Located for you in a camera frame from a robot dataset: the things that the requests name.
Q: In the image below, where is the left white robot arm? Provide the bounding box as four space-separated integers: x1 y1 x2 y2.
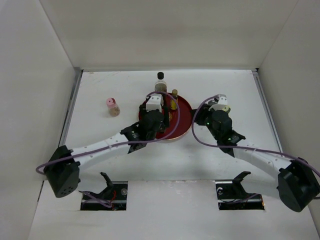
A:
43 106 169 198

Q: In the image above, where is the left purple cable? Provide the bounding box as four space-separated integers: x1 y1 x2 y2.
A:
35 90 182 208

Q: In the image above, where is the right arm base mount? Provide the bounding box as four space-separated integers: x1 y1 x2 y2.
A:
215 171 265 211

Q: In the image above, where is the yellow lid spice shaker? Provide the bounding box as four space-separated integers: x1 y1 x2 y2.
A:
222 105 231 113

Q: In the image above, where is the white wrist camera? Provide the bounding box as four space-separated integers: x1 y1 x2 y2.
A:
211 94 228 111
145 93 163 112

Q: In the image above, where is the red lid sauce jar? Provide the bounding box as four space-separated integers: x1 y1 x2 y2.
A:
161 100 170 133

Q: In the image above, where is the tall dark soy bottle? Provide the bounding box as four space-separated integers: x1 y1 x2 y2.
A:
154 72 167 97

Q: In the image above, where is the pink lid spice shaker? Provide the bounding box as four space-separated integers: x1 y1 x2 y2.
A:
106 97 121 117

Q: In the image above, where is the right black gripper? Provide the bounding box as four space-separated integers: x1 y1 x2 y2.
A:
190 103 221 141

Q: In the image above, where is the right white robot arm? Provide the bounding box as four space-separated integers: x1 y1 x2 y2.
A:
191 103 320 212

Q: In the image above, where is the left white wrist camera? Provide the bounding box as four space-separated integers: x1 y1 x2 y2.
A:
145 93 163 112

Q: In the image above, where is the red round tray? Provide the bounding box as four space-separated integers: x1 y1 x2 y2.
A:
137 91 193 141

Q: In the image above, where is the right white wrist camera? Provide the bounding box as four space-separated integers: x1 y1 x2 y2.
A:
211 94 228 111

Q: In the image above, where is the small yellow label bottle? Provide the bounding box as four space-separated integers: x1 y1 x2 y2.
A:
170 89 178 111

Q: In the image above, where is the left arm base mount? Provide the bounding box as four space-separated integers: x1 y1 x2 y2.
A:
80 172 129 211

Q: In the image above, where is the purple cable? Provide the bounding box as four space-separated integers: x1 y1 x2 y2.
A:
35 90 182 208
190 94 320 180

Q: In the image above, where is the grey lid pepper shaker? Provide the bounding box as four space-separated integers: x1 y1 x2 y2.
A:
207 99 217 106

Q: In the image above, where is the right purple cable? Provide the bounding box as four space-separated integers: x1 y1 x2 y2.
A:
190 94 320 180

